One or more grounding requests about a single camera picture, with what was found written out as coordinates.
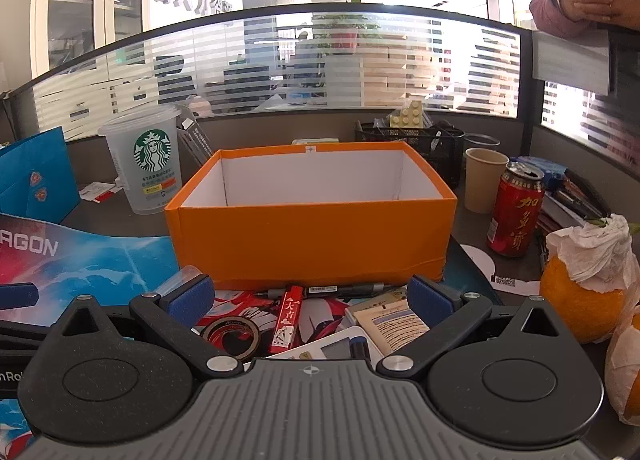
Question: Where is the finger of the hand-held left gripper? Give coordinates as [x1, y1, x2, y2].
[0, 284, 40, 308]

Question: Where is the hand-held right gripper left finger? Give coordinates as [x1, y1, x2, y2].
[50, 272, 242, 381]

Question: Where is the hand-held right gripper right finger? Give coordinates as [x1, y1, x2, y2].
[376, 276, 571, 378]

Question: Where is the black tape roll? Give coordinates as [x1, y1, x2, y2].
[201, 316, 261, 362]

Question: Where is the black pen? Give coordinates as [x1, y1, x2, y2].
[266, 281, 386, 300]

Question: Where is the red printed packet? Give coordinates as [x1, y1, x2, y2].
[269, 285, 305, 356]

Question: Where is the orange cardboard box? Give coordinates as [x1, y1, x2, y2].
[164, 141, 458, 291]

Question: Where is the white sticker sheet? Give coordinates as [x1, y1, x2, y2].
[459, 244, 543, 297]

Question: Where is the printed desk mat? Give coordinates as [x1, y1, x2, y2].
[0, 212, 503, 460]

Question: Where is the blue paper bag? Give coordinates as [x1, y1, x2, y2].
[0, 126, 82, 226]

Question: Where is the red drink can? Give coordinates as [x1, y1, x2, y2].
[486, 161, 546, 258]

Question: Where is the beige paper cup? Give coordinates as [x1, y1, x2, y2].
[464, 148, 510, 214]

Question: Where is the red and white card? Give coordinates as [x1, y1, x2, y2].
[79, 181, 123, 202]

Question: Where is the black mesh desk organizer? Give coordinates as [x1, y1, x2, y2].
[355, 121, 466, 189]

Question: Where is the clear plastic cup green logo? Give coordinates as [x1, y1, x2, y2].
[97, 106, 182, 215]

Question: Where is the orange fruit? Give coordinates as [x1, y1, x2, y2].
[540, 240, 628, 345]
[605, 307, 640, 428]

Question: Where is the round metal mesh cup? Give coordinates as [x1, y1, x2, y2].
[464, 134, 501, 151]

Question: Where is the crumpled white tissue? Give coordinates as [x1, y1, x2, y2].
[545, 214, 633, 297]

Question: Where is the stack of books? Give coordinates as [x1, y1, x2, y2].
[537, 170, 613, 241]

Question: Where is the blue tissue packet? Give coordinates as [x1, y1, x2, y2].
[517, 156, 568, 191]

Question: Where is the yellow building block plate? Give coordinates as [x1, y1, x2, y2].
[389, 102, 426, 129]

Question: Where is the black office chair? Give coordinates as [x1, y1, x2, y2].
[154, 55, 198, 106]

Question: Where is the stack of beige boxes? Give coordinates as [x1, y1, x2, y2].
[360, 47, 441, 108]

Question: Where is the striped glass desk partition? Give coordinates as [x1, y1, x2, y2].
[0, 2, 640, 176]

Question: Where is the potted green plant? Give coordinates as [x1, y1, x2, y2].
[312, 0, 383, 53]

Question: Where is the white glass-door cabinet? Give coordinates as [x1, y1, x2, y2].
[30, 0, 151, 81]

